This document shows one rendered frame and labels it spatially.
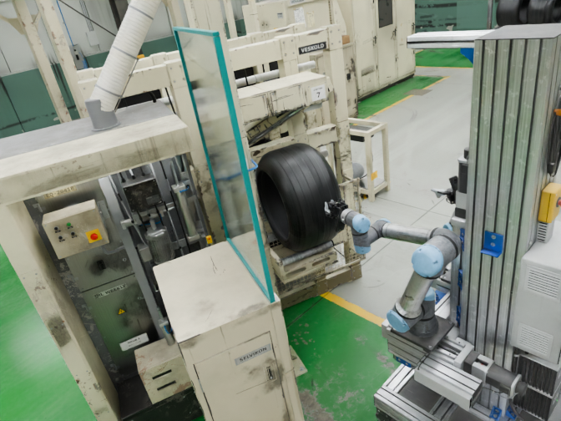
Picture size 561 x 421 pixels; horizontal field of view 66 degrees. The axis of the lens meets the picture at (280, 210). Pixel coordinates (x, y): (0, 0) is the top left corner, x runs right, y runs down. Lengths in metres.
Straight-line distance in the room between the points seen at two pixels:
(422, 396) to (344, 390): 0.53
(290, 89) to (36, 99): 9.10
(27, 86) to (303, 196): 9.43
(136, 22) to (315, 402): 2.33
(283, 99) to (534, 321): 1.63
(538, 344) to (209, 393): 1.35
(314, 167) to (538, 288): 1.14
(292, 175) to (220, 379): 1.04
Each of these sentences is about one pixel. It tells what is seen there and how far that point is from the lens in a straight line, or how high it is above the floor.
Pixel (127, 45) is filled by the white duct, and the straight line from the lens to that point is 2.30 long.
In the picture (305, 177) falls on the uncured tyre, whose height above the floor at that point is 1.40.
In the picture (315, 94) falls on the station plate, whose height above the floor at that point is 1.69.
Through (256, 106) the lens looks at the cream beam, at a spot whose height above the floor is 1.72.
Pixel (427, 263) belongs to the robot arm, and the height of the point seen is 1.29.
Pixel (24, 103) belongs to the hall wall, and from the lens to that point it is 11.16.
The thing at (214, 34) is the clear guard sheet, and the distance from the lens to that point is 1.28.
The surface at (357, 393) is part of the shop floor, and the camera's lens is 2.97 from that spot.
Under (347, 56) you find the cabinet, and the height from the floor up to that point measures 1.07.
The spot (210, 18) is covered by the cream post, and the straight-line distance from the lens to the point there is 2.09.
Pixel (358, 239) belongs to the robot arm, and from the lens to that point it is 2.02.
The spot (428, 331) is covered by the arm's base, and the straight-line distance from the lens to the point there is 2.26.
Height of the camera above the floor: 2.32
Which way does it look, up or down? 28 degrees down
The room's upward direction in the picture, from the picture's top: 10 degrees counter-clockwise
